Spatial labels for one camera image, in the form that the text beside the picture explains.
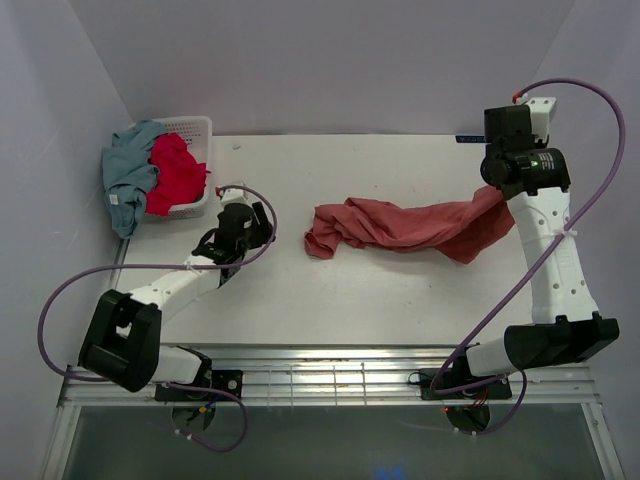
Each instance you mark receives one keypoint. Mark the white plastic laundry basket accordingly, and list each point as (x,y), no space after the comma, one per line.
(196,131)

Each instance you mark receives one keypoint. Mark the aluminium rail frame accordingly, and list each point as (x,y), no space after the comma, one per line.
(330,352)

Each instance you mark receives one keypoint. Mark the salmon pink t-shirt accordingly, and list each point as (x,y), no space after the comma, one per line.
(459,230)

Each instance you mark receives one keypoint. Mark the grey-blue t-shirt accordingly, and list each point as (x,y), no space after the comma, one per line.
(128,176)

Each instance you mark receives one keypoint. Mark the magenta red t-shirt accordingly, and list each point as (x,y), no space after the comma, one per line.
(181,179)

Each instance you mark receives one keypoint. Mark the white wrist camera, left arm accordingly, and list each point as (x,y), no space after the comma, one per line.
(234,193)

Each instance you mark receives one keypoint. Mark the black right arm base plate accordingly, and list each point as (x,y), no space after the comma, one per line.
(422,378)

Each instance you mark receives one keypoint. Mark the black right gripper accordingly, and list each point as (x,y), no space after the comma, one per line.
(536,139)

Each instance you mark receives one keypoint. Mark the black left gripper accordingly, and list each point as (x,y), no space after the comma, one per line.
(264,231)

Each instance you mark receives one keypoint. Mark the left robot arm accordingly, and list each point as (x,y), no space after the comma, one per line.
(123,341)

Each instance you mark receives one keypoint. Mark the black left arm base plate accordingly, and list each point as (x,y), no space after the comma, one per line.
(213,386)

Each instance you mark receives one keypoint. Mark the blue label sticker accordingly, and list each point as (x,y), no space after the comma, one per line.
(470,139)

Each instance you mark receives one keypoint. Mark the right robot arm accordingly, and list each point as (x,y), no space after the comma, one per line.
(533,178)

